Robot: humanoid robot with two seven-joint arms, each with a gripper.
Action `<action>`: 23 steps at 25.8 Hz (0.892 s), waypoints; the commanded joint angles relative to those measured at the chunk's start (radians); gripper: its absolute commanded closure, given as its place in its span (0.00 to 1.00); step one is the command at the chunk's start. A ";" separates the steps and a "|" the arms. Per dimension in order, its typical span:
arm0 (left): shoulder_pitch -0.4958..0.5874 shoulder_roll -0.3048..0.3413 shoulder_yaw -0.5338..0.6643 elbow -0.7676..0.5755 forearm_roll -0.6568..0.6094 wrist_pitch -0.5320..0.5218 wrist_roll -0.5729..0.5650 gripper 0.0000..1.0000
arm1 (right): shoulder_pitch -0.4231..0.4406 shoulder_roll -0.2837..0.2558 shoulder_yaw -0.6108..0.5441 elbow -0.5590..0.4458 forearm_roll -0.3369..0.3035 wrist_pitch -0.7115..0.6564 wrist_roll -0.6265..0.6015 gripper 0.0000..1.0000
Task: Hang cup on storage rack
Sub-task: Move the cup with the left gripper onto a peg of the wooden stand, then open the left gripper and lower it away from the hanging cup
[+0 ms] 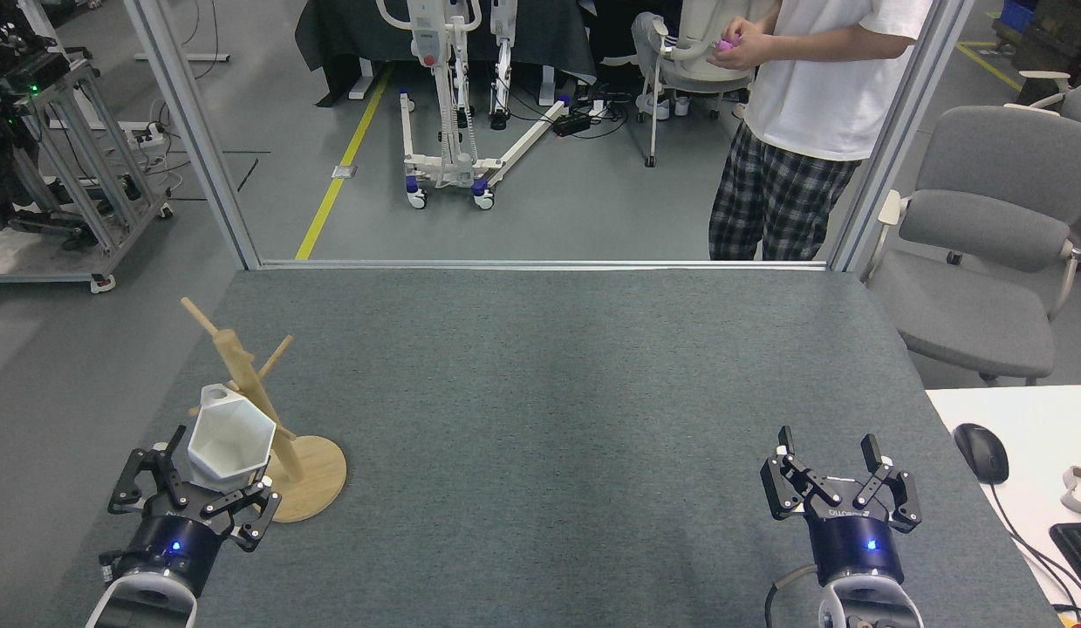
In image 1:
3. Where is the black computer mouse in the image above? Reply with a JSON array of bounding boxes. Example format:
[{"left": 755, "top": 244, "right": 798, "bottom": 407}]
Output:
[{"left": 953, "top": 423, "right": 1009, "bottom": 485}]

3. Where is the grey padded chair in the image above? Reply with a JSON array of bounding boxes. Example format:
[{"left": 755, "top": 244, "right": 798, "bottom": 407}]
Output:
[{"left": 863, "top": 105, "right": 1081, "bottom": 385}]

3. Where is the white side table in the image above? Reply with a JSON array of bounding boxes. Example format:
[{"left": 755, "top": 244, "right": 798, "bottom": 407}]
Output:
[{"left": 926, "top": 384, "right": 1081, "bottom": 628}]

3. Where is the person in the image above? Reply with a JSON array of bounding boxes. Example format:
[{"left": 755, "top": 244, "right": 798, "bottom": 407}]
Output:
[
  {"left": 708, "top": 0, "right": 934, "bottom": 261},
  {"left": 632, "top": 10, "right": 694, "bottom": 120}
]

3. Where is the aluminium frame cart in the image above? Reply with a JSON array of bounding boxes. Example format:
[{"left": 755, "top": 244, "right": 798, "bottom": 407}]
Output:
[{"left": 0, "top": 0, "right": 174, "bottom": 293}]

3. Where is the wooden cup rack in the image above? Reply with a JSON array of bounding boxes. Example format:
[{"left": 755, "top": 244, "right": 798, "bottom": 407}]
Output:
[{"left": 181, "top": 297, "right": 348, "bottom": 522}]

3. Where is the white wheeled stand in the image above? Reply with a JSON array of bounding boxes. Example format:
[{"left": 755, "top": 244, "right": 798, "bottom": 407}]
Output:
[{"left": 376, "top": 0, "right": 571, "bottom": 210}]

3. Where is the white hexagonal cup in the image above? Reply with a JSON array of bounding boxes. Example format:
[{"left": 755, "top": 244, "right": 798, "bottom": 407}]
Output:
[{"left": 188, "top": 384, "right": 277, "bottom": 491}]

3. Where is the person's left hand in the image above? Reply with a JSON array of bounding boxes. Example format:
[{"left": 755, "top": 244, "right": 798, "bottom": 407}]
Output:
[{"left": 713, "top": 22, "right": 775, "bottom": 72}]

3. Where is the dark green box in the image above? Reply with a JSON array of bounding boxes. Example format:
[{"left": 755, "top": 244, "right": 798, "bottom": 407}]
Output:
[{"left": 994, "top": 0, "right": 1081, "bottom": 106}]

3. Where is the black mouse cable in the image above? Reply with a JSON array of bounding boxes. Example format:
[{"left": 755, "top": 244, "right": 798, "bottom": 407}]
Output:
[{"left": 983, "top": 480, "right": 1081, "bottom": 613}]

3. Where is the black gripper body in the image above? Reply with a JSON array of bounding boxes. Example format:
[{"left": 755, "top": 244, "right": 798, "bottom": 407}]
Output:
[
  {"left": 804, "top": 491, "right": 905, "bottom": 587},
  {"left": 113, "top": 509, "right": 233, "bottom": 598}
]

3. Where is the white office chair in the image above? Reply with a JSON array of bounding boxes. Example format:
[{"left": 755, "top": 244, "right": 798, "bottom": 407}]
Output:
[{"left": 636, "top": 0, "right": 763, "bottom": 167}]

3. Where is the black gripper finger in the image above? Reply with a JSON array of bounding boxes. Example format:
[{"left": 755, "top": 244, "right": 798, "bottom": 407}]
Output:
[
  {"left": 202, "top": 477, "right": 282, "bottom": 552},
  {"left": 108, "top": 426, "right": 192, "bottom": 515},
  {"left": 857, "top": 433, "right": 922, "bottom": 533},
  {"left": 761, "top": 426, "right": 833, "bottom": 522}
]

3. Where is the silver frame post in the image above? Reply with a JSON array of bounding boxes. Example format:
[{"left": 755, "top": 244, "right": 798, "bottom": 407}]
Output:
[
  {"left": 121, "top": 0, "right": 262, "bottom": 270},
  {"left": 828, "top": 0, "right": 977, "bottom": 273}
]

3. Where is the silver frame rail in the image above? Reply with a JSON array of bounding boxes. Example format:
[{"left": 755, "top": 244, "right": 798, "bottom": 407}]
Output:
[{"left": 259, "top": 259, "right": 831, "bottom": 271}]

